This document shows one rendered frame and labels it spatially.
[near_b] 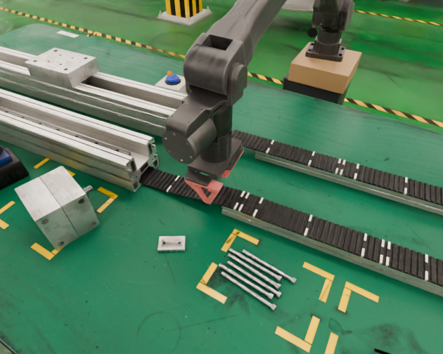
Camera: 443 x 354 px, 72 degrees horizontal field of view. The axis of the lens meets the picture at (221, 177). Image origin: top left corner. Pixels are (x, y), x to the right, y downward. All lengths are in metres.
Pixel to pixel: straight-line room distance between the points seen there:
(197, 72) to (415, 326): 0.51
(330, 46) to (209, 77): 0.72
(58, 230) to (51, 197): 0.06
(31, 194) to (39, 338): 0.24
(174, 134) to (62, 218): 0.28
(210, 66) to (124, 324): 0.41
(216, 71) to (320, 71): 0.66
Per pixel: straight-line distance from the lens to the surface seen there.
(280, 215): 0.60
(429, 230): 0.74
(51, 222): 0.60
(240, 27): 0.47
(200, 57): 0.44
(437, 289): 0.64
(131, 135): 0.71
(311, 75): 1.06
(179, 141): 0.42
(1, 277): 0.68
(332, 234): 0.60
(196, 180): 0.52
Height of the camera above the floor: 1.28
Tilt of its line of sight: 46 degrees down
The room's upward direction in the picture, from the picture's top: straight up
